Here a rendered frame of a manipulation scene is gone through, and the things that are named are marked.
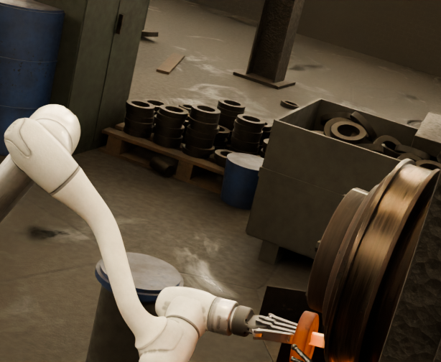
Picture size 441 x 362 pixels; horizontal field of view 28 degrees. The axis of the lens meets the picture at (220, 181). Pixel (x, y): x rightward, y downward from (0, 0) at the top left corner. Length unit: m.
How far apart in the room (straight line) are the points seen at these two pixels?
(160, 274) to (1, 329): 0.71
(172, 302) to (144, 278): 0.90
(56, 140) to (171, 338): 0.55
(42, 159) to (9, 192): 0.26
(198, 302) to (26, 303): 1.62
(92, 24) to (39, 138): 3.22
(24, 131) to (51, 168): 0.11
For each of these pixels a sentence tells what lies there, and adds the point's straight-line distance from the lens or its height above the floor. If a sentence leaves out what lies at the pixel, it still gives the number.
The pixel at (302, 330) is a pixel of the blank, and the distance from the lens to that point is 2.21.
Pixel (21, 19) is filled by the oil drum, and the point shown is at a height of 0.81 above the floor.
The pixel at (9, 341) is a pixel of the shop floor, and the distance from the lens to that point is 3.55.
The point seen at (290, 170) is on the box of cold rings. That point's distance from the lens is 4.51.
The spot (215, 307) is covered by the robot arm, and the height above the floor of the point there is 0.80.
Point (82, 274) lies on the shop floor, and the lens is 4.13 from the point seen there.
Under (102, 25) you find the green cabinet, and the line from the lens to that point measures 5.46.
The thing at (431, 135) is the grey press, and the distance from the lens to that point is 4.81.
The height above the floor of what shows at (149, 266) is 0.43.
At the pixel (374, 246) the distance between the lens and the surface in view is 1.73.
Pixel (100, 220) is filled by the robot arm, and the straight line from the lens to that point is 2.23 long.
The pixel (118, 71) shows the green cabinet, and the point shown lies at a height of 0.51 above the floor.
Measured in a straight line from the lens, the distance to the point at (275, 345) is 2.63.
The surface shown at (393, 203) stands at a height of 1.30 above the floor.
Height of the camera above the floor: 1.81
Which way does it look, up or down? 18 degrees down
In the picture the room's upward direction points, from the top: 14 degrees clockwise
